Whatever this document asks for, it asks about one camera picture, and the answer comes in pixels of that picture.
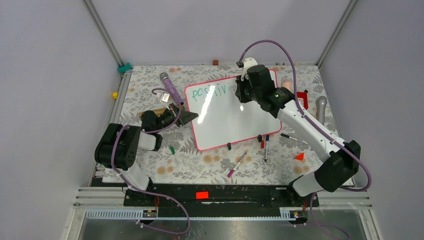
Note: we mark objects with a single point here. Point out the purple marker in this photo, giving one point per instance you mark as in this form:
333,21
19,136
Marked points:
229,175

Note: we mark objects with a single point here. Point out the green marker cap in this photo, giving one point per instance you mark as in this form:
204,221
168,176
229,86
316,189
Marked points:
172,150

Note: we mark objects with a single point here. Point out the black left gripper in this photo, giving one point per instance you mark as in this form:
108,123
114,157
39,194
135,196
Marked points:
185,116

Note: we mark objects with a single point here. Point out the black whiteboard clip right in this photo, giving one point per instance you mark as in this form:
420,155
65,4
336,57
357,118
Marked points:
259,138

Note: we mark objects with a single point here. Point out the blue marker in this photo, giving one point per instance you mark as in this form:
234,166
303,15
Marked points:
266,142

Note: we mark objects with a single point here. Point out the orange wedge block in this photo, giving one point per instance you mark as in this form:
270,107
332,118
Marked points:
300,157

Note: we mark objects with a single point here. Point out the teal block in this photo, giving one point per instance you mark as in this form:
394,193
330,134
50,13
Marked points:
124,68

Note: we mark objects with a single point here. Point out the red box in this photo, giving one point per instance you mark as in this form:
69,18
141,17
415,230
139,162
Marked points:
303,99

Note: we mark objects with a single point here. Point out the purple glitter microphone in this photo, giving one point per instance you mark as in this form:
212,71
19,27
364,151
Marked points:
164,77

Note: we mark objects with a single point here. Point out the floral table mat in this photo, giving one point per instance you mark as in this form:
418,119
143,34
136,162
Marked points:
191,166

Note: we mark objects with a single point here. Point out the black marker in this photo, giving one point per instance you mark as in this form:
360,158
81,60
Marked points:
293,138

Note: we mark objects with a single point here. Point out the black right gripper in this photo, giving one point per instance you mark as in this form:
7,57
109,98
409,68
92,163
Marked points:
239,92

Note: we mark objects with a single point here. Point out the pink framed whiteboard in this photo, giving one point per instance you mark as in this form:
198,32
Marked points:
222,119

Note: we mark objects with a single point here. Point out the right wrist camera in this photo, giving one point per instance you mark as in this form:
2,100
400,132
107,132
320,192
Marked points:
248,64

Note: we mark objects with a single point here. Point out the silver microphone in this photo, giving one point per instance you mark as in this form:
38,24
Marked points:
321,104

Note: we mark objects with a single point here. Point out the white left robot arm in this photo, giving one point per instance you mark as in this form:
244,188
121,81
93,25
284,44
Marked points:
117,148

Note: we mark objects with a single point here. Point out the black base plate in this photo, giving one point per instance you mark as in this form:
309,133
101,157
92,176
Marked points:
208,201

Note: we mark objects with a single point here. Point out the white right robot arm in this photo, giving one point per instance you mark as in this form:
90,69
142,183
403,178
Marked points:
339,158

